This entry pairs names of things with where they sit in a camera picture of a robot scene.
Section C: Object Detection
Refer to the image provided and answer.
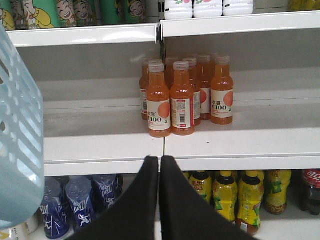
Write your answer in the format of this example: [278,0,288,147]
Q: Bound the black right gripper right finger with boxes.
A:
[159,155,254,240]

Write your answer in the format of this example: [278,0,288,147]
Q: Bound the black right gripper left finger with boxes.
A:
[68,156,159,240]

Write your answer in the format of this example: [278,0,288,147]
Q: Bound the light blue plastic basket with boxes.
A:
[0,26,45,229]

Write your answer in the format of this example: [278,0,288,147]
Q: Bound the yellow lemon tea bottle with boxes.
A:
[212,170,238,224]
[264,169,292,215]
[189,171,213,205]
[235,170,263,236]

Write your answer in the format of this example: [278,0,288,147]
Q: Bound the blue sports water bottle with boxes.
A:
[65,175,96,232]
[93,173,124,213]
[40,177,71,239]

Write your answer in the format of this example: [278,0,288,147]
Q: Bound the orange C100 drink bottle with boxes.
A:
[210,55,234,125]
[170,60,195,136]
[139,58,163,121]
[147,61,171,138]

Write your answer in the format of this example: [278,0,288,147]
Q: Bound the pale yellow juice bottle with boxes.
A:
[9,213,39,240]

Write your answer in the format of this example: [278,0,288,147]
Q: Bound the dark cola bottle red label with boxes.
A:
[299,169,320,216]

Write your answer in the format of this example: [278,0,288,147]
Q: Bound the white metal store shelving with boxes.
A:
[5,11,320,176]

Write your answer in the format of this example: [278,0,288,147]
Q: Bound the white AD milk bottle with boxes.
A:
[193,0,223,18]
[164,0,193,20]
[223,0,255,16]

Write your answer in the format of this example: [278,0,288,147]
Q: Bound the green cartoon tea bottle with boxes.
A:
[10,0,61,30]
[56,0,98,28]

